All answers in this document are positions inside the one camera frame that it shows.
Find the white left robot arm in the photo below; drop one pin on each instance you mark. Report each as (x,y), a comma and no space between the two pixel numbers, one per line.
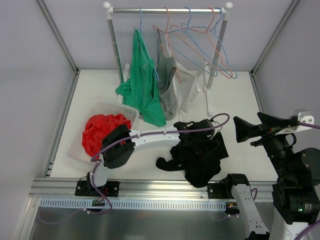
(117,148)

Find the red tank top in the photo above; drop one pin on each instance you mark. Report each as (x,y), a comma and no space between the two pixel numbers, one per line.
(98,127)

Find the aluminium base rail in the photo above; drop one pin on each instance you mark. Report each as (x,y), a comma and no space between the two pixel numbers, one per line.
(128,189)

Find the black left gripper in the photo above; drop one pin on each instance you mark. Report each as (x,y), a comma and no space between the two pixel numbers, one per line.
(197,146)

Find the aluminium frame right post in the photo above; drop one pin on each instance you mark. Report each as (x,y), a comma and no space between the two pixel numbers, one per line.
(275,34)

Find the white tank top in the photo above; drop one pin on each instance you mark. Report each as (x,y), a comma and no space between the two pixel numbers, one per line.
(186,87)

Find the black tank top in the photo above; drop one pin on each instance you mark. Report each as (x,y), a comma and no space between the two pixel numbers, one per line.
(198,171)

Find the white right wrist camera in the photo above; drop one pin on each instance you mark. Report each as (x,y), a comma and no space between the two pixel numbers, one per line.
(303,118)

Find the blue hanger under green top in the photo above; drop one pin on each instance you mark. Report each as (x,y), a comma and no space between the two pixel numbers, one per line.
(141,43)

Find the grey tank top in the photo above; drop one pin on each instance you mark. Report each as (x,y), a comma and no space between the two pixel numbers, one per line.
(168,102)

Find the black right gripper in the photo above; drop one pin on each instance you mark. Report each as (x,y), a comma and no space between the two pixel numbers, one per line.
(263,135)

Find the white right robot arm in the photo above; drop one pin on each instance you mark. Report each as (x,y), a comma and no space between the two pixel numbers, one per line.
(296,204)

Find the white slotted cable duct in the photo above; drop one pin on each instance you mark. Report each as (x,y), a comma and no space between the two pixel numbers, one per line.
(131,204)

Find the pink hanger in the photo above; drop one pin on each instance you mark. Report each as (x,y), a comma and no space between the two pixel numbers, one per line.
(166,42)
(212,47)

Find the aluminium frame post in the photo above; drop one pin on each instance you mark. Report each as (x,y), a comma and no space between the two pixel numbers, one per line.
(57,35)
(275,34)

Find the pink hanger under grey top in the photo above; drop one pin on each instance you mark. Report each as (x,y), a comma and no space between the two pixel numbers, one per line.
(166,42)

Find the green tank top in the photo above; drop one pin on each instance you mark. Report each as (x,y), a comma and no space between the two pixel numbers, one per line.
(140,91)

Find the white plastic basket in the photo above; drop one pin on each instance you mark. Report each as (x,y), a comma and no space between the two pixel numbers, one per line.
(75,150)

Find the aluminium frame left post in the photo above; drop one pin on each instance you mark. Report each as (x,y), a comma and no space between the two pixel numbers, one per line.
(57,35)

